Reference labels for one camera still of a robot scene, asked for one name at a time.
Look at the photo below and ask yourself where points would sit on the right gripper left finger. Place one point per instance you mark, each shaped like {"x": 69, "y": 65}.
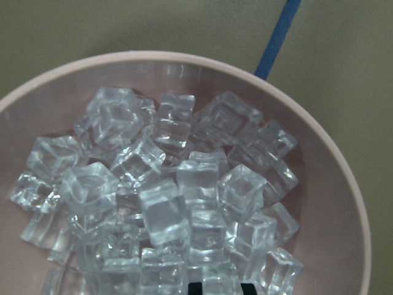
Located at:
{"x": 195, "y": 288}

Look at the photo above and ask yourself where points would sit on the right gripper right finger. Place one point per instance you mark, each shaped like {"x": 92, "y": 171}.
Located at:
{"x": 248, "y": 289}

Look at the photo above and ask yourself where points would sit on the clear ice cubes pile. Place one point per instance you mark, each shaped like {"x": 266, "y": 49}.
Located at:
{"x": 148, "y": 198}

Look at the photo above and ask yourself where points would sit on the pink bowl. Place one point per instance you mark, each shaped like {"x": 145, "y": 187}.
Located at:
{"x": 333, "y": 242}

